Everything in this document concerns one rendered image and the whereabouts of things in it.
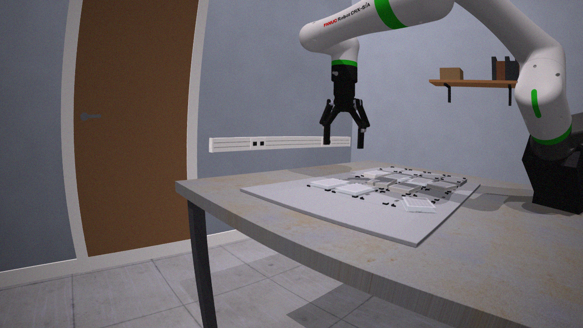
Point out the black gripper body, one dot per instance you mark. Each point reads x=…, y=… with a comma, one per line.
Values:
x=344, y=91

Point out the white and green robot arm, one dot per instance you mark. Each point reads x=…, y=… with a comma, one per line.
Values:
x=540, y=91

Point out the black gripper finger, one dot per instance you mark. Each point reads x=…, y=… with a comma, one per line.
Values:
x=327, y=118
x=361, y=121

